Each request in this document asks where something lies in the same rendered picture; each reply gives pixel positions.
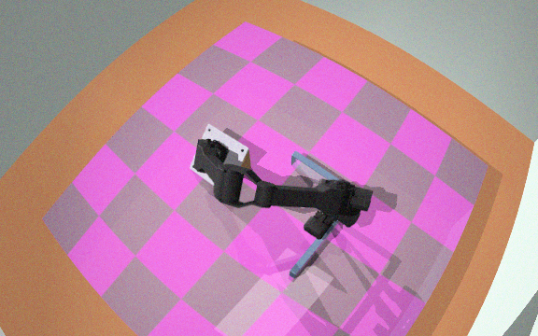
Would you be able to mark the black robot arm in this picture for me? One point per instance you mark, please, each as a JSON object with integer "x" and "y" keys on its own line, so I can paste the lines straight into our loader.
{"x": 335, "y": 198}

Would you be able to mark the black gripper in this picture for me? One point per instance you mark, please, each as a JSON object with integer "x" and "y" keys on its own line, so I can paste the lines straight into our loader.
{"x": 318, "y": 224}

